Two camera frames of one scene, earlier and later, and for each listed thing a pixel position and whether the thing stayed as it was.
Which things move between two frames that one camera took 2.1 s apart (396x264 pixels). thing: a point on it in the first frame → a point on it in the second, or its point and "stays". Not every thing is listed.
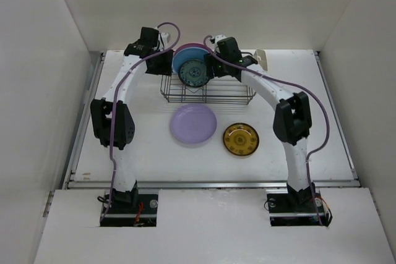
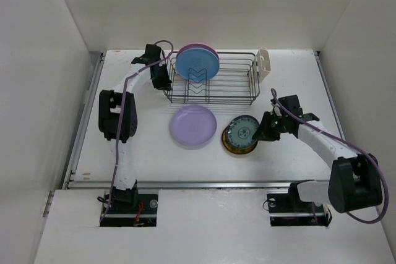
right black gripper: [210, 60] → [263, 132]
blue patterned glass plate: [192, 73] → [241, 130]
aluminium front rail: [214, 184] stays
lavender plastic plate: [193, 123] stays
